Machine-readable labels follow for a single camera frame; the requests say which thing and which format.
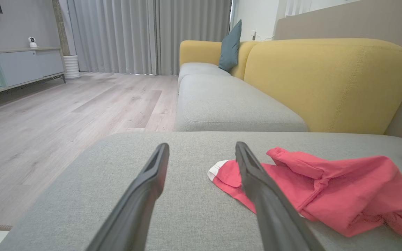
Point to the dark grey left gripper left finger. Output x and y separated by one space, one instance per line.
141 195

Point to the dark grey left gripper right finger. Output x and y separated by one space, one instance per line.
270 209

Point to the red shirt with white sleeves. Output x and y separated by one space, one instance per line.
344 195

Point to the large grey ottoman cushion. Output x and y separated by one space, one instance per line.
201 209

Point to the grey sofa seat cushion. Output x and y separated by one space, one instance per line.
197 68
229 104

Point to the yellow sofa back cushion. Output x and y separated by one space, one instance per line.
197 52
326 87

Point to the white ribbed cylinder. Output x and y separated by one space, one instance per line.
72 68

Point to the grey pleated curtain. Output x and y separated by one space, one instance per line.
117 35

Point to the teal throw pillow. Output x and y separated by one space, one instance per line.
230 48

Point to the pale grey TV cabinet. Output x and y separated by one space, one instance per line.
19 66

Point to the beige upholstered panel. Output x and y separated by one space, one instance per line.
361 21

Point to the small white security camera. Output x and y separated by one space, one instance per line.
32 42

